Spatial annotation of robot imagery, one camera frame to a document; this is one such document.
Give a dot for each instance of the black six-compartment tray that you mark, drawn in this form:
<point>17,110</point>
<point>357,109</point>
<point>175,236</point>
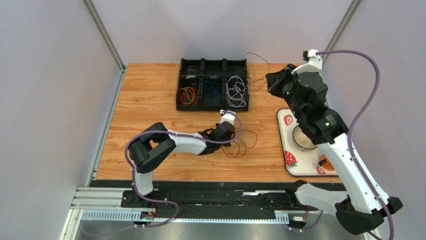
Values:
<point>212,85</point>

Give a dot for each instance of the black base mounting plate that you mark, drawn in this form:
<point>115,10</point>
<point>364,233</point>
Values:
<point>216,200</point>

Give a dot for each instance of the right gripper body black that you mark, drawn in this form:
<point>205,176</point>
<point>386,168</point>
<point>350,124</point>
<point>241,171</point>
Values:
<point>275,84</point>

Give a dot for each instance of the beige ceramic bowl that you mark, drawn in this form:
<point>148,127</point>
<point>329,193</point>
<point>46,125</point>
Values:
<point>301,140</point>

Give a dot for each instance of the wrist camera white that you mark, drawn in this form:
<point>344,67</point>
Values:
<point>313,63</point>
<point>227,116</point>

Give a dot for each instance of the strawberry pattern white tray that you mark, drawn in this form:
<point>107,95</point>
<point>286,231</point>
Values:
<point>298,162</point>

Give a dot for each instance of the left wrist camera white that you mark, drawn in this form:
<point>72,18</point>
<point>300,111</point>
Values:
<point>227,116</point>

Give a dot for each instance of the orange plastic cup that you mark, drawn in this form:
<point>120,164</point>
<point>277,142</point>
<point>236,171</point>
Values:
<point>325,163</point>

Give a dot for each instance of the aluminium frame rail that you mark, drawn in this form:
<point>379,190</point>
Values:
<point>96,214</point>

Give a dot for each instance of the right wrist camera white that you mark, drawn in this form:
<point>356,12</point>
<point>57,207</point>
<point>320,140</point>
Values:
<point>313,63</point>

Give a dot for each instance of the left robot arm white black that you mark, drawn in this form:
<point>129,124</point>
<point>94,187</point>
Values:
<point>147,150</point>

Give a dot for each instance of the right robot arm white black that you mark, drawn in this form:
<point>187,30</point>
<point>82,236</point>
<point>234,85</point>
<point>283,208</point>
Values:
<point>364,205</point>

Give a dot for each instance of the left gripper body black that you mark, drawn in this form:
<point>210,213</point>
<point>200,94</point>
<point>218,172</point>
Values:
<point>226,144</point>

